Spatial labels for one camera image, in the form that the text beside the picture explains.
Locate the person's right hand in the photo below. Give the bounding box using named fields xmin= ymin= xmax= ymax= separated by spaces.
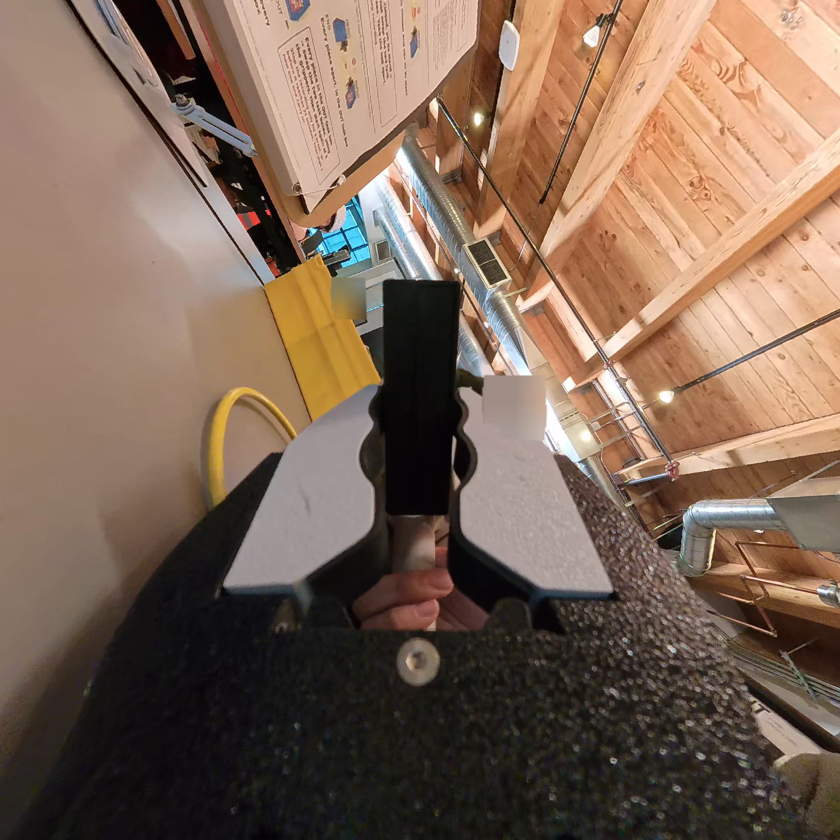
xmin=352 ymin=566 xmax=491 ymax=633

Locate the duct vent grille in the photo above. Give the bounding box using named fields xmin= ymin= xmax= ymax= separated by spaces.
xmin=461 ymin=238 xmax=513 ymax=287

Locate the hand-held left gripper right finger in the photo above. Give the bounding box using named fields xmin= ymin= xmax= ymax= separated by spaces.
xmin=447 ymin=392 xmax=617 ymax=626

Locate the silver ventilation duct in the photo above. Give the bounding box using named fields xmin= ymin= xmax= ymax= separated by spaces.
xmin=374 ymin=131 xmax=559 ymax=408

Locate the silver elbow duct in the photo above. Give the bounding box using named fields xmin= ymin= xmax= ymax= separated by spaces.
xmin=678 ymin=478 xmax=840 ymax=578

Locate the yellow plastic bin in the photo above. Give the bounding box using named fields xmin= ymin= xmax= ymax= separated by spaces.
xmin=264 ymin=255 xmax=383 ymax=422

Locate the yellow ethernet cable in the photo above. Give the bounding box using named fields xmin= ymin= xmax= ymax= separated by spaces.
xmin=205 ymin=387 xmax=298 ymax=511

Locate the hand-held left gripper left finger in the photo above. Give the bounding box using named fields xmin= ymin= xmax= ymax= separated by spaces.
xmin=222 ymin=384 xmax=391 ymax=616

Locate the black network switch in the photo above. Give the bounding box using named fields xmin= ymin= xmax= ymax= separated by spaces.
xmin=382 ymin=280 xmax=463 ymax=517

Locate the person's right forearm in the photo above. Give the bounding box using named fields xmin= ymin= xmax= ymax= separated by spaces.
xmin=773 ymin=750 xmax=840 ymax=840

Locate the cardboard poster board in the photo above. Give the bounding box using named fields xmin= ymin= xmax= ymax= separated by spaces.
xmin=190 ymin=0 xmax=485 ymax=229

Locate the grey flat board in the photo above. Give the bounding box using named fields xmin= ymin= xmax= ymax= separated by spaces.
xmin=69 ymin=0 xmax=211 ymax=189

